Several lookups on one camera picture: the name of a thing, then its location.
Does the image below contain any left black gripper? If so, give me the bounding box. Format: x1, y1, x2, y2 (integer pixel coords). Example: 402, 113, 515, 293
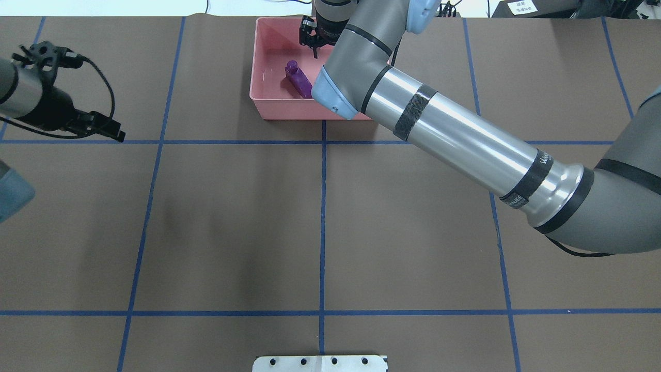
32, 87, 126, 143

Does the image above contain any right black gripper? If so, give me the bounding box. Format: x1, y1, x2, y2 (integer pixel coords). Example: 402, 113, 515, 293
312, 15, 342, 59

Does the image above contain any purple block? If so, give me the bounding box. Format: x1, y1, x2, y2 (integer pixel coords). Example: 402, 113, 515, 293
284, 60, 312, 99

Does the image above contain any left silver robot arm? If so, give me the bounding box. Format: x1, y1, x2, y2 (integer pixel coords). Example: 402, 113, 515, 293
2, 52, 126, 144

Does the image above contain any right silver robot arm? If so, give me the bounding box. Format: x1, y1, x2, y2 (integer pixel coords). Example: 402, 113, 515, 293
312, 1, 660, 257

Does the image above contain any pink plastic box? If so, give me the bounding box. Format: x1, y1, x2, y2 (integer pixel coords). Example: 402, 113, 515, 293
249, 16, 342, 120

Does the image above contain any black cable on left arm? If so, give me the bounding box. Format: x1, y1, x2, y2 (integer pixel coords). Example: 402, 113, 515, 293
0, 57, 116, 140

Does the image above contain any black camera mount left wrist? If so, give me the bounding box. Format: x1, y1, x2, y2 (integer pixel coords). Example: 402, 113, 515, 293
10, 41, 85, 86

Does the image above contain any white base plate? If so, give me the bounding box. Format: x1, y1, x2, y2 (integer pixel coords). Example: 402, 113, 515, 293
251, 355, 389, 371

